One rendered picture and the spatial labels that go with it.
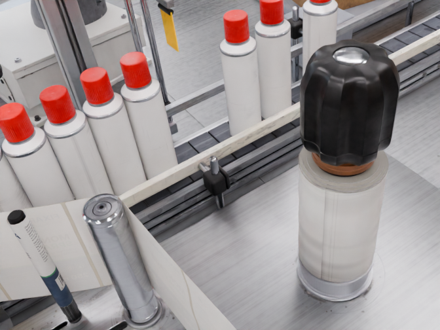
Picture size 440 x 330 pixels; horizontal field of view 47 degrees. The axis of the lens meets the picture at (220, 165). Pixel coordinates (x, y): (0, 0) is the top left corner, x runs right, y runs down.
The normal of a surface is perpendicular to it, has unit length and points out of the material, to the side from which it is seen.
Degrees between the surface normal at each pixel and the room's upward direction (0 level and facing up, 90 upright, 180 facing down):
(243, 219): 0
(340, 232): 92
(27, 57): 5
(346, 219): 87
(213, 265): 0
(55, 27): 90
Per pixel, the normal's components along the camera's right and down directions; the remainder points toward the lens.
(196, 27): -0.11, -0.72
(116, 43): 0.69, 0.44
